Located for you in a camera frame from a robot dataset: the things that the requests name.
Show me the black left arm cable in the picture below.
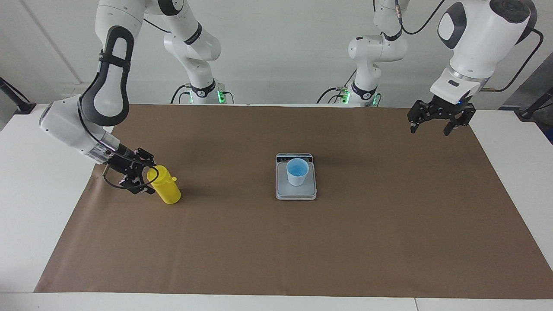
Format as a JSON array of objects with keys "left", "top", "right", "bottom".
[{"left": 394, "top": 0, "right": 544, "bottom": 92}]

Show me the yellow squeeze bottle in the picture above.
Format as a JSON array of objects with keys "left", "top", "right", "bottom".
[{"left": 147, "top": 165, "right": 182, "bottom": 205}]

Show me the silver digital kitchen scale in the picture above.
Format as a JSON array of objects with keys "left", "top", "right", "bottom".
[{"left": 275, "top": 152, "right": 318, "bottom": 201}]

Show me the grey slanted panel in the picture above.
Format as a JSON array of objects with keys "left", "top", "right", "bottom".
[{"left": 499, "top": 52, "right": 553, "bottom": 111}]

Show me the light blue plastic cup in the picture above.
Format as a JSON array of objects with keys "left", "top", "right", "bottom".
[{"left": 286, "top": 158, "right": 310, "bottom": 187}]

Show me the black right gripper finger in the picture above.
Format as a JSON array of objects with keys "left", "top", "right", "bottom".
[
  {"left": 137, "top": 148, "right": 156, "bottom": 167},
  {"left": 127, "top": 175, "right": 156, "bottom": 195}
]

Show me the brown paper table mat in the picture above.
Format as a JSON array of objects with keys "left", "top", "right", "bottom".
[{"left": 34, "top": 104, "right": 553, "bottom": 299}]

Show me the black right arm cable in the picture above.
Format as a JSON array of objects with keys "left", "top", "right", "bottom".
[{"left": 77, "top": 17, "right": 170, "bottom": 191}]

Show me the white wall socket box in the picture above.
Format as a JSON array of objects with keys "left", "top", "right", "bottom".
[{"left": 60, "top": 83, "right": 87, "bottom": 102}]

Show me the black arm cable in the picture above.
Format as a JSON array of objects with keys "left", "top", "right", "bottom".
[
  {"left": 77, "top": 17, "right": 170, "bottom": 191},
  {"left": 394, "top": 0, "right": 544, "bottom": 92}
]

